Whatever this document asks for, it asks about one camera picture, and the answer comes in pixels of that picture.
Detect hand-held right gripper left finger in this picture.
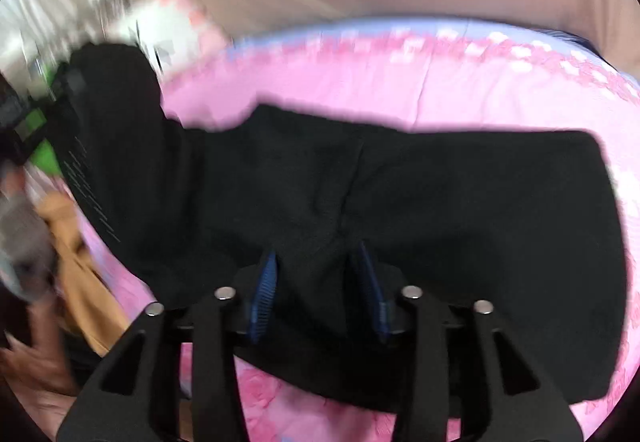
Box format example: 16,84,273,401
56,249,279,442

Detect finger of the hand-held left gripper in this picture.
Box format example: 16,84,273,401
50,64,88,98

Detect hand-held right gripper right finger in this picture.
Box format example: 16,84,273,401
356,242,583,442

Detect black pants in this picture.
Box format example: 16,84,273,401
47,42,628,405

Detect green plush toy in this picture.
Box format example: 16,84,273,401
20,62,68,179

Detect white rabbit face pillow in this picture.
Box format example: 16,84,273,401
107,0,236,83

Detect grey cloth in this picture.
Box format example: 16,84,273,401
0,194,57,297

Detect tan cloth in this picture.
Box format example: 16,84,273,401
37,192,132,358

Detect pink floral bedsheet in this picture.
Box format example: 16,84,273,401
30,16,640,442

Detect person's bare leg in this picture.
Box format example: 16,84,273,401
0,334,83,430

